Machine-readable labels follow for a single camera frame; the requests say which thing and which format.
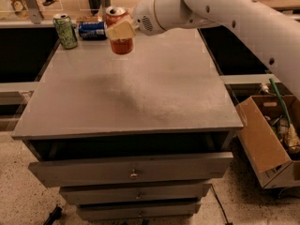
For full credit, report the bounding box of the bottom grey drawer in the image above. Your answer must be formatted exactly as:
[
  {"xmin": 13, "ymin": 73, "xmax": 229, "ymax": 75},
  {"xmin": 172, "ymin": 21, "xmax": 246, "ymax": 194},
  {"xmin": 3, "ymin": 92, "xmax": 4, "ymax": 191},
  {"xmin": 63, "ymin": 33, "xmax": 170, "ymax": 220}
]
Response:
[{"xmin": 77, "ymin": 201, "xmax": 200, "ymax": 221}]

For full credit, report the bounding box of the cardboard box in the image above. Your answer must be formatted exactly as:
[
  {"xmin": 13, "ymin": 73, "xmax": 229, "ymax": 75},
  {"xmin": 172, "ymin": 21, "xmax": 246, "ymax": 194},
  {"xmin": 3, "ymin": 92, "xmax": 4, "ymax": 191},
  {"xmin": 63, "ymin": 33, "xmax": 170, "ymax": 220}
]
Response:
[{"xmin": 236, "ymin": 96, "xmax": 300, "ymax": 188}]

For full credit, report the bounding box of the orange labelled bottle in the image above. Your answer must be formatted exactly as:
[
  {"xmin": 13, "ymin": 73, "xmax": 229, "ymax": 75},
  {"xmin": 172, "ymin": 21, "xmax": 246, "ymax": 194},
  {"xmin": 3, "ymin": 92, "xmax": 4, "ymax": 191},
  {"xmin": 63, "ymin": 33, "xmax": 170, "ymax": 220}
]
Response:
[{"xmin": 9, "ymin": 0, "xmax": 29, "ymax": 19}]

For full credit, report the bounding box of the grey drawer cabinet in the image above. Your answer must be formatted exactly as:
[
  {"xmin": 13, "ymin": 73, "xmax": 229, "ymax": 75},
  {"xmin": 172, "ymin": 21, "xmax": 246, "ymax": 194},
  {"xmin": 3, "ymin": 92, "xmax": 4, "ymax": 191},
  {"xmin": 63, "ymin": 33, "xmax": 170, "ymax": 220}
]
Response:
[{"xmin": 13, "ymin": 29, "xmax": 242, "ymax": 208}]

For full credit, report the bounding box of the blue Pepsi can lying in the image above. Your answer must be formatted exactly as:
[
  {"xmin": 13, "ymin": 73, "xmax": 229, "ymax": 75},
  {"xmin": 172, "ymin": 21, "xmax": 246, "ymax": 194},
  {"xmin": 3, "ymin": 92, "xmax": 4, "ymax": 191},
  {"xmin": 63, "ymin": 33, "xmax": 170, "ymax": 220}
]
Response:
[{"xmin": 78, "ymin": 22, "xmax": 107, "ymax": 40}]

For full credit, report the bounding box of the grey drawer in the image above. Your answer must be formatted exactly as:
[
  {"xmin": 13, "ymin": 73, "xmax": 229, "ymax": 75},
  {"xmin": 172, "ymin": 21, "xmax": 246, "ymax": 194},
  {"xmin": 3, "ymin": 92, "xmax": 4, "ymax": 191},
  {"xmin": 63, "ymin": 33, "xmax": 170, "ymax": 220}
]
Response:
[
  {"xmin": 59, "ymin": 181, "xmax": 211, "ymax": 205},
  {"xmin": 77, "ymin": 201, "xmax": 200, "ymax": 221},
  {"xmin": 29, "ymin": 152, "xmax": 233, "ymax": 188}
]

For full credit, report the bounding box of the dark object on shelf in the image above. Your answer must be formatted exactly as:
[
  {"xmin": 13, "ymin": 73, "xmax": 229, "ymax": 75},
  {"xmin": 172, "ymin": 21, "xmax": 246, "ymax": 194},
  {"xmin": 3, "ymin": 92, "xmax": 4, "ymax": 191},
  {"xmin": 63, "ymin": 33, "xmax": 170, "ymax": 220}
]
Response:
[{"xmin": 42, "ymin": 0, "xmax": 56, "ymax": 7}]

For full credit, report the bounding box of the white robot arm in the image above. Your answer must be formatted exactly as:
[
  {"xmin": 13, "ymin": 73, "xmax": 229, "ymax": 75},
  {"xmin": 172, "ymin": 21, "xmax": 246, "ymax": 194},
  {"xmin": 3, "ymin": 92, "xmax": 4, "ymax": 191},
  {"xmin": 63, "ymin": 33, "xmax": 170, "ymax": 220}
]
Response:
[{"xmin": 106, "ymin": 0, "xmax": 300, "ymax": 98}]

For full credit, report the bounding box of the green soda can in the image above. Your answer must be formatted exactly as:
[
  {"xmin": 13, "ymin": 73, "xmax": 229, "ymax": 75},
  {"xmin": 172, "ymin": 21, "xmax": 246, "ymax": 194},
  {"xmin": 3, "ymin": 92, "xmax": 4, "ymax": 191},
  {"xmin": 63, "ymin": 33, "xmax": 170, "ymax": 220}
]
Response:
[{"xmin": 52, "ymin": 14, "xmax": 78, "ymax": 49}]

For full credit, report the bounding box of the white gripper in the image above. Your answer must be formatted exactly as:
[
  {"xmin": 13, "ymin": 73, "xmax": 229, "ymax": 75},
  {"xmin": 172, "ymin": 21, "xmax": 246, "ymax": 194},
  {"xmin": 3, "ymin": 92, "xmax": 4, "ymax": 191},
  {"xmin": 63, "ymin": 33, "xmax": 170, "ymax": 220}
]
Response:
[{"xmin": 106, "ymin": 0, "xmax": 165, "ymax": 40}]

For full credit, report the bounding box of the orange Coca-Cola can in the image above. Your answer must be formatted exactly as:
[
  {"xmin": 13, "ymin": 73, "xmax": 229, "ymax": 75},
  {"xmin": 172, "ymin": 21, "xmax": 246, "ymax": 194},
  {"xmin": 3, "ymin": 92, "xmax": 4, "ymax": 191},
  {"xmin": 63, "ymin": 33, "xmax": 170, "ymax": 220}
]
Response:
[{"xmin": 105, "ymin": 6, "xmax": 133, "ymax": 54}]

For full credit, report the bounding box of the black object on floor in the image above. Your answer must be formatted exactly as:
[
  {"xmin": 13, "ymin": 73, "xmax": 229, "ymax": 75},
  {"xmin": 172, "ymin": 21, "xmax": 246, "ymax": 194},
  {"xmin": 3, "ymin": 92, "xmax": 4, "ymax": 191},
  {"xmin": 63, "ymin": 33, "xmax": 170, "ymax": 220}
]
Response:
[{"xmin": 43, "ymin": 206, "xmax": 62, "ymax": 225}]

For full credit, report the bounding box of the top grey drawer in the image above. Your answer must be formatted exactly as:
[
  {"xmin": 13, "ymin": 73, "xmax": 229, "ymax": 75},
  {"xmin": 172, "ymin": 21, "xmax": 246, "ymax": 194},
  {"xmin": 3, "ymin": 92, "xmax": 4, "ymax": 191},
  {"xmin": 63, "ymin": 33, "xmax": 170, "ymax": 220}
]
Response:
[{"xmin": 29, "ymin": 152, "xmax": 233, "ymax": 188}]

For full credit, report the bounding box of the green handled brush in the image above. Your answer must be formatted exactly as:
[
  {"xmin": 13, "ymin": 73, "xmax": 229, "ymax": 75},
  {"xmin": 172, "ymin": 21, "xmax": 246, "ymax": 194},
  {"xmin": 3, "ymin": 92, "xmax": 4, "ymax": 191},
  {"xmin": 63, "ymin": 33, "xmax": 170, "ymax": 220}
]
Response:
[{"xmin": 269, "ymin": 78, "xmax": 293, "ymax": 127}]

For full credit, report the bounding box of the middle grey drawer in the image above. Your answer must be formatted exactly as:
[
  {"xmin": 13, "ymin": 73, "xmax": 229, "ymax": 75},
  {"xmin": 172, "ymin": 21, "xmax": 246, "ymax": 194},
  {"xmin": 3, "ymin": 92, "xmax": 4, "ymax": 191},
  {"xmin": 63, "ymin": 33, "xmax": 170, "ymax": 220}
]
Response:
[{"xmin": 59, "ymin": 181, "xmax": 211, "ymax": 205}]

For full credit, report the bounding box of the black floor cable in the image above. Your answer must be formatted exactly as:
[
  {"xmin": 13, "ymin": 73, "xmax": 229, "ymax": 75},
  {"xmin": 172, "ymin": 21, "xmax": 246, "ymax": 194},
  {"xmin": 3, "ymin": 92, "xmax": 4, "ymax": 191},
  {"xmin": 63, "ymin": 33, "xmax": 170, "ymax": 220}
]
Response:
[{"xmin": 210, "ymin": 185, "xmax": 233, "ymax": 225}]

